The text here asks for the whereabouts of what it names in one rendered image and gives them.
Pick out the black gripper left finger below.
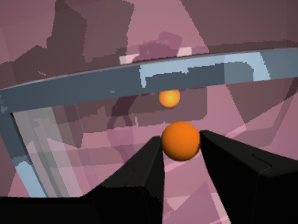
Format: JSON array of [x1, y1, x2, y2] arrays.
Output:
[[0, 136, 165, 224]]

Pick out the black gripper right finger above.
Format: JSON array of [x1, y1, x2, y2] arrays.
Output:
[[198, 131, 298, 224]]

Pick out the low clear corner walls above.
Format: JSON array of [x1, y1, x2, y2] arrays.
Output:
[[12, 52, 226, 198]]

